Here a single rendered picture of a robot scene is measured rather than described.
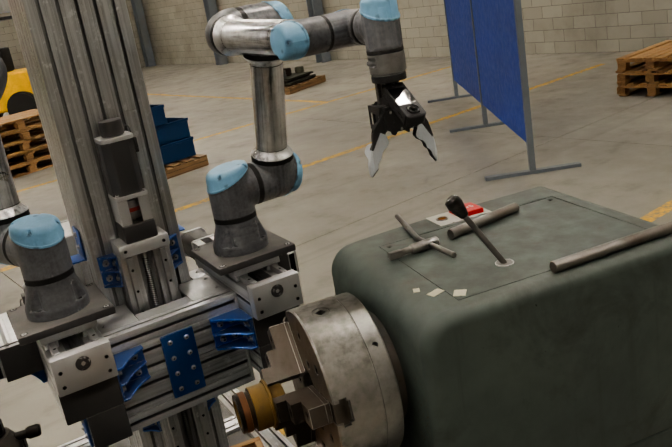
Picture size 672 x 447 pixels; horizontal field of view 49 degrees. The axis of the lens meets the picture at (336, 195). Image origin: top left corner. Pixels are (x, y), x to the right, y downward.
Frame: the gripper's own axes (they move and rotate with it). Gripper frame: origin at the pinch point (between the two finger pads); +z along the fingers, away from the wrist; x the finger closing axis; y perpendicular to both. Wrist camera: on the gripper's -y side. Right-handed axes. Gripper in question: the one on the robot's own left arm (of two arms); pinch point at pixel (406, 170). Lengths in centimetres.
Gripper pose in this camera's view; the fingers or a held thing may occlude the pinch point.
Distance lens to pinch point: 155.1
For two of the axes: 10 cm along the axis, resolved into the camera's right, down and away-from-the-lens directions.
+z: 1.6, 9.5, 2.8
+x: -9.2, 2.4, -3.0
